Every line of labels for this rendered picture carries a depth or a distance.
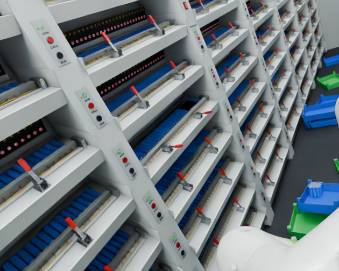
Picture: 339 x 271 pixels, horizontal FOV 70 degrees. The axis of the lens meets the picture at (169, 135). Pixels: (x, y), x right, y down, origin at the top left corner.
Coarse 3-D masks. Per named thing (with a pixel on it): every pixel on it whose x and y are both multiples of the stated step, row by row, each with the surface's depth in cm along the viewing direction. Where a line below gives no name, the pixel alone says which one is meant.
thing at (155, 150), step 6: (198, 102) 122; (204, 102) 124; (192, 108) 117; (198, 108) 119; (186, 114) 114; (192, 114) 115; (180, 120) 110; (186, 120) 111; (174, 126) 106; (180, 126) 108; (168, 132) 103; (174, 132) 104; (168, 138) 101; (174, 138) 102; (162, 144) 98; (156, 150) 95; (144, 156) 92; (150, 156) 92; (144, 162) 90
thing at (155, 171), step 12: (180, 96) 129; (192, 96) 132; (204, 96) 125; (216, 96) 123; (204, 108) 120; (216, 108) 124; (192, 120) 113; (204, 120) 115; (180, 132) 106; (192, 132) 106; (156, 156) 95; (168, 156) 93; (144, 168) 83; (156, 168) 89; (168, 168) 94; (156, 180) 88
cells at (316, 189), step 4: (312, 184) 158; (316, 184) 156; (320, 184) 155; (308, 188) 157; (312, 188) 155; (316, 188) 152; (320, 188) 153; (312, 192) 155; (316, 192) 153; (320, 192) 153; (312, 196) 155; (316, 196) 154; (320, 196) 153
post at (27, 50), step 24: (24, 0) 61; (24, 24) 60; (48, 24) 65; (0, 48) 71; (24, 48) 64; (72, 72) 68; (72, 96) 67; (96, 96) 73; (48, 120) 80; (72, 120) 72; (96, 168) 81; (120, 168) 76; (144, 192) 82; (144, 216) 82; (168, 216) 89; (168, 240) 88; (192, 264) 96
